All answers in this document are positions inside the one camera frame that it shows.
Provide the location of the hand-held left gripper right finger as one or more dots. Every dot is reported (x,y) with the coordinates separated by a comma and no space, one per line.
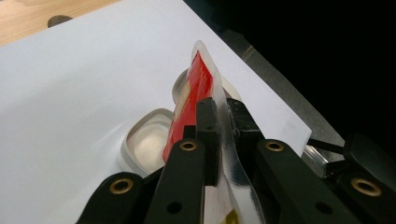
(289,180)

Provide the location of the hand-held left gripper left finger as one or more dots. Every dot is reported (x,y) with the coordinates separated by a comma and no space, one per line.
(186,180)

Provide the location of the white flip-lid container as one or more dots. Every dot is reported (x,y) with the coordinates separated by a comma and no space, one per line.
(146,146)

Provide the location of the red and white food pouch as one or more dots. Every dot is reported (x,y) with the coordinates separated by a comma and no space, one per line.
(199,81)

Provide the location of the white table sheet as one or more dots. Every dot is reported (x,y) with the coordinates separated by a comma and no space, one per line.
(77,93)

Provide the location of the metal floor rail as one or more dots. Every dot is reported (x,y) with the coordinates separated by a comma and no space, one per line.
(316,158)

